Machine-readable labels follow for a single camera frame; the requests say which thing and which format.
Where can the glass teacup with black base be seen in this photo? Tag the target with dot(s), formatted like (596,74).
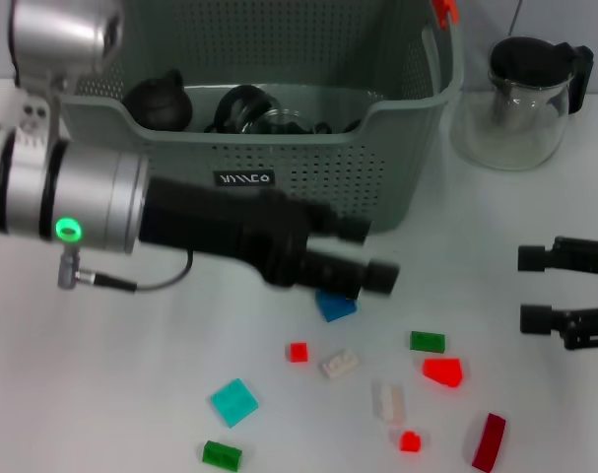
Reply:
(239,108)
(284,120)
(352,126)

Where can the red sloped toy brick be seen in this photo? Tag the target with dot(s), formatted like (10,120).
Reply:
(444,370)

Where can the grey perforated plastic storage bin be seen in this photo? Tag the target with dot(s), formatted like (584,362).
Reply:
(328,167)

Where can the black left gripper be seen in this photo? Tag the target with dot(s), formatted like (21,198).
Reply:
(219,226)

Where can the dark clay teapot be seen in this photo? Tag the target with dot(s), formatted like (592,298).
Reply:
(158,106)

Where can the white toy brick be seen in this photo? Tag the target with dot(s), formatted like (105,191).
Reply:
(340,364)

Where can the teal toy brick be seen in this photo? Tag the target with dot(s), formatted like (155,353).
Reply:
(234,401)

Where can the green toy brick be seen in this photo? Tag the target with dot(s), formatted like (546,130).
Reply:
(426,341)
(222,454)

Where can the dark red curved toy brick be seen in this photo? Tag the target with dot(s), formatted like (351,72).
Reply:
(490,438)

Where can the blue toy brick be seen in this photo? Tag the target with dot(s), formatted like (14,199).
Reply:
(335,308)

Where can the glass pitcher with black lid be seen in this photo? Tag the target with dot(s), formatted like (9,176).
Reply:
(515,133)

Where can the clear toy brick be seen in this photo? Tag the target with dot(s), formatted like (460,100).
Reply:
(389,401)

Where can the small red toy brick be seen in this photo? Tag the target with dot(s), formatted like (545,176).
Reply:
(299,353)
(409,442)

